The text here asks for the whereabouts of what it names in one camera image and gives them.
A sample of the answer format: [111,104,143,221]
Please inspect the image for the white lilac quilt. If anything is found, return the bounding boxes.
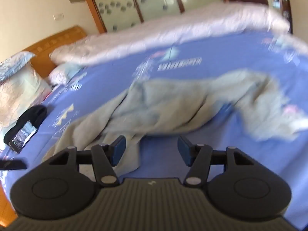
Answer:
[50,2,290,66]

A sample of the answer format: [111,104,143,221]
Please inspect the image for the grey sweat pants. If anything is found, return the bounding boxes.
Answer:
[45,70,307,176]

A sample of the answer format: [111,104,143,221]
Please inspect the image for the wooden headboard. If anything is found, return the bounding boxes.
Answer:
[24,26,87,78]

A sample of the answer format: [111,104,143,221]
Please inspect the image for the smartphone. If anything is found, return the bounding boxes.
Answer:
[9,121,37,154]

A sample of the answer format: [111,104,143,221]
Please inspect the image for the black cloth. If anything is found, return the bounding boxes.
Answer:
[4,105,48,145]

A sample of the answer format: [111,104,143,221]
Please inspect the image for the small white blue pillow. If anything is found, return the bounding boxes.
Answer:
[48,63,83,85]

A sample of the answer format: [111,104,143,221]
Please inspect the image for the floral pillow stack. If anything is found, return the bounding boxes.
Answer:
[1,51,52,128]

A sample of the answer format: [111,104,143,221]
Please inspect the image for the blue patterned bed sheet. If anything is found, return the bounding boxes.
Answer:
[1,31,307,228]

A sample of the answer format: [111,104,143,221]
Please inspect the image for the white wall switch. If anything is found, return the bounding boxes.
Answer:
[53,13,64,21]

